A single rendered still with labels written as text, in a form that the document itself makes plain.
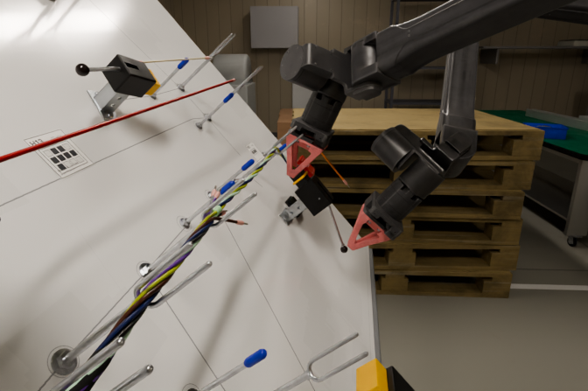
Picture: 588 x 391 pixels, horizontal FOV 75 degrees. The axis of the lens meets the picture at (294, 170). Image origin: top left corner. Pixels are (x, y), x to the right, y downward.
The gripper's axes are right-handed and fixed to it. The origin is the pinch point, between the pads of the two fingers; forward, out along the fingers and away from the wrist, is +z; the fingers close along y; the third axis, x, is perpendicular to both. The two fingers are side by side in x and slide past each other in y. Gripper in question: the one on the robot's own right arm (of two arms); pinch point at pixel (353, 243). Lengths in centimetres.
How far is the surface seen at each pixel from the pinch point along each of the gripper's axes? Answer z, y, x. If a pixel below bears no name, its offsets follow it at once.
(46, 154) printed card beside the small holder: 1, 36, -35
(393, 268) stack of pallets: 48, -148, 60
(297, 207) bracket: 2.3, -0.6, -11.8
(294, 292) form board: 6.0, 16.1, -4.5
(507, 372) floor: 32, -100, 112
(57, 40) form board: -1, 22, -51
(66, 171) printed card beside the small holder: 1.3, 35.9, -32.4
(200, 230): -5.8, 38.9, -18.5
